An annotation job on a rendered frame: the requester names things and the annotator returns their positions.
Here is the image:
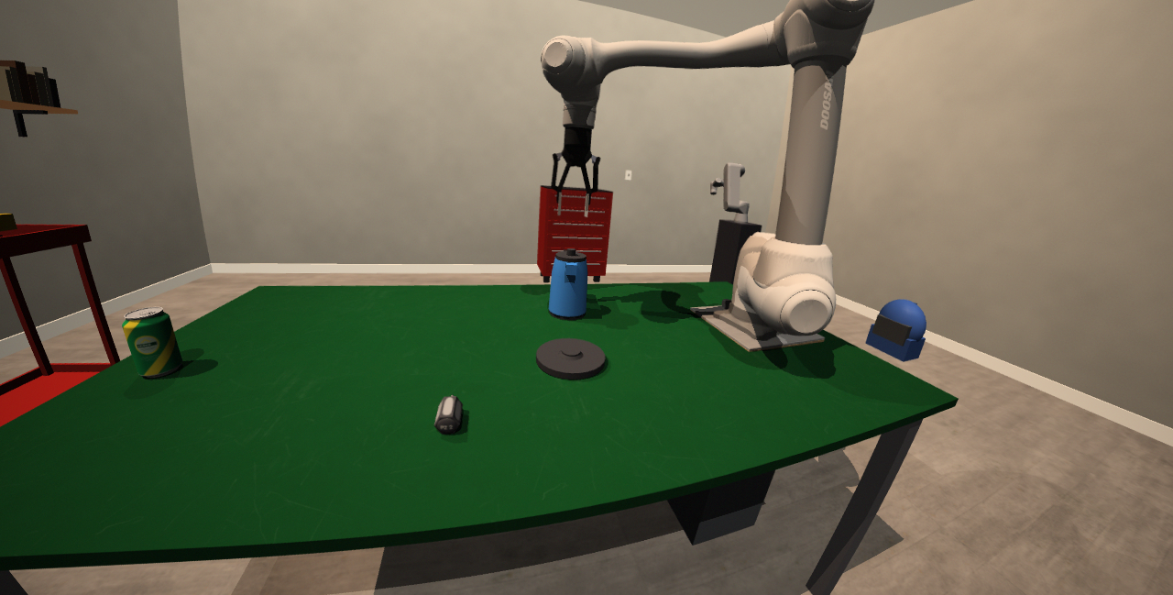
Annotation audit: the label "green drink can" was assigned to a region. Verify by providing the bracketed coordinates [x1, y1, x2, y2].
[122, 307, 182, 378]

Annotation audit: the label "brown round disc with center stud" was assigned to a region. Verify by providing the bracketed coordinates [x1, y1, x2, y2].
[536, 338, 606, 380]

